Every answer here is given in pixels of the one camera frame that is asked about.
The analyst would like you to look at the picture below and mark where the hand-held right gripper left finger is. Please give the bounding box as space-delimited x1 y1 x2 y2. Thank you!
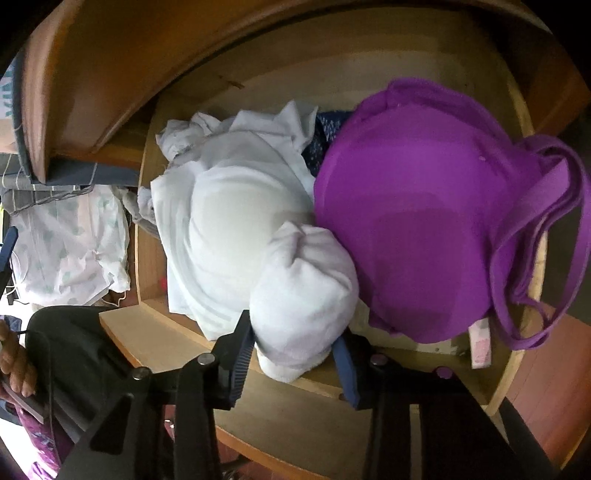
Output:
55 310 254 480

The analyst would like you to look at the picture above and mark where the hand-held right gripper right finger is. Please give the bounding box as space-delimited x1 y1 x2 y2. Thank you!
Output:
331 336 561 480

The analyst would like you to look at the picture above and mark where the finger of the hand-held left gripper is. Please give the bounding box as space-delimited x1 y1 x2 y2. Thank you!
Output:
0 226 19 296

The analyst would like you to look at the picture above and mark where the wooden drawer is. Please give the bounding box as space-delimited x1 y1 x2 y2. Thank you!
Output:
99 60 550 480

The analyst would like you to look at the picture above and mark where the white sock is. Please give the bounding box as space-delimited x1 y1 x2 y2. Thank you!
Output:
249 220 360 383

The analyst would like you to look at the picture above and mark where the dark blue patterned underwear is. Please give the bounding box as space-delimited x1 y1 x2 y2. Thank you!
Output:
302 110 352 177

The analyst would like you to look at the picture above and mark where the person's left hand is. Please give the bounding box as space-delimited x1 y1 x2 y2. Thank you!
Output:
0 318 38 398

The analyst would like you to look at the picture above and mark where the purple floral cloth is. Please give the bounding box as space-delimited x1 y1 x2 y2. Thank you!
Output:
0 401 77 480

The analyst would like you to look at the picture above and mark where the grey plaid cloth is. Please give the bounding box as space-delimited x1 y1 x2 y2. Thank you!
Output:
2 182 93 217

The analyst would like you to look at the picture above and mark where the person's dark trouser leg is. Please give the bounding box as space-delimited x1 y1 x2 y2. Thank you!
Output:
25 305 153 444

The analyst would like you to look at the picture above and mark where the white padded bra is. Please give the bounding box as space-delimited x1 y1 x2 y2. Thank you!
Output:
150 129 319 340

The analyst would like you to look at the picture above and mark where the wooden nightstand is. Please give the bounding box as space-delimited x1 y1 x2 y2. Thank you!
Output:
21 0 591 185

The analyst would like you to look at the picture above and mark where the purple bra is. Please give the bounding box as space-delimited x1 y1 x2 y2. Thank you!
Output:
313 78 589 350

